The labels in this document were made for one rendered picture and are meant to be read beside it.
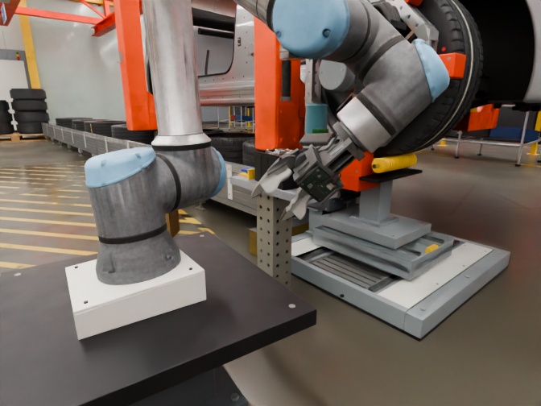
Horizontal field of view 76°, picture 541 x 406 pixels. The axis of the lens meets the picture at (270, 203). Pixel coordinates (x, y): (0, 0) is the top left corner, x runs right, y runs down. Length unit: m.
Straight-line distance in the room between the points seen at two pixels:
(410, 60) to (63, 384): 0.74
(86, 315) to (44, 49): 13.46
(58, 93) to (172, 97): 13.14
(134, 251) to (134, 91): 2.66
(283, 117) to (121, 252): 1.09
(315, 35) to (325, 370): 0.90
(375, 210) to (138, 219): 1.09
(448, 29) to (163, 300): 1.18
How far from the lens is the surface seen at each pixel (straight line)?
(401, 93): 0.58
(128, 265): 0.81
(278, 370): 1.10
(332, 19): 0.48
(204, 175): 0.89
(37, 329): 0.87
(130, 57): 3.39
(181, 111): 0.88
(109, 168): 0.77
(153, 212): 0.80
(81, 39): 14.22
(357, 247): 1.54
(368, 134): 0.58
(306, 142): 0.70
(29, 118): 9.28
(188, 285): 0.81
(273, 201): 1.29
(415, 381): 1.15
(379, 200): 1.58
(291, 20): 0.50
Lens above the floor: 0.73
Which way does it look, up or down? 16 degrees down
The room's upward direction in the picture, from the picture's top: straight up
